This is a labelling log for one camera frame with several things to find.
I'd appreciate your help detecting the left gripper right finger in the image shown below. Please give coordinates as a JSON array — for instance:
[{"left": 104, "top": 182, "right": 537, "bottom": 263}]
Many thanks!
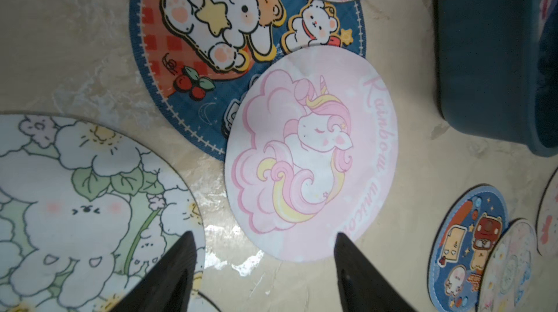
[{"left": 334, "top": 232, "right": 414, "bottom": 312}]

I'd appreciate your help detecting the dark blue cartoon coaster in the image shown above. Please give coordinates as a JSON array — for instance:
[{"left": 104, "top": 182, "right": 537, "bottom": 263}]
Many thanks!
[{"left": 129, "top": 0, "right": 366, "bottom": 160}]

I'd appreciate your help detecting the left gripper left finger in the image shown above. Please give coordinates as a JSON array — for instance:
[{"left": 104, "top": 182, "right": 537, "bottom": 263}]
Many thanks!
[{"left": 111, "top": 232, "right": 197, "bottom": 312}]

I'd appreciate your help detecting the pink unicorn coaster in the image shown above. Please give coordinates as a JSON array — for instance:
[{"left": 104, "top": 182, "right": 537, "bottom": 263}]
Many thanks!
[{"left": 225, "top": 46, "right": 398, "bottom": 263}]

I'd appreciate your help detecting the teal plastic storage box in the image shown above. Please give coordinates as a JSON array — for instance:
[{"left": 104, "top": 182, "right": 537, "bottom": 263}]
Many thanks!
[{"left": 436, "top": 0, "right": 557, "bottom": 157}]

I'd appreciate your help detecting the blue character coaster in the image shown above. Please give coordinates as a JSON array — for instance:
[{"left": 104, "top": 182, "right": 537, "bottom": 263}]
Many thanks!
[{"left": 427, "top": 184, "right": 509, "bottom": 311}]

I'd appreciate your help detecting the cream cartoon coaster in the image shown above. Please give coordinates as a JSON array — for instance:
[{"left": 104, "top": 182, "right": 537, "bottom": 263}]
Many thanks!
[{"left": 477, "top": 219, "right": 537, "bottom": 311}]

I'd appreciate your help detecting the white daisy coaster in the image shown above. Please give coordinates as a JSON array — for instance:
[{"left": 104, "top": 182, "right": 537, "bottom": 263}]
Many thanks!
[{"left": 1, "top": 114, "right": 207, "bottom": 311}]

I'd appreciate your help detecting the pink rabbit coaster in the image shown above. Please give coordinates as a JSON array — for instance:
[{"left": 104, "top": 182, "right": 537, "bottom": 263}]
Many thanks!
[{"left": 537, "top": 171, "right": 557, "bottom": 258}]

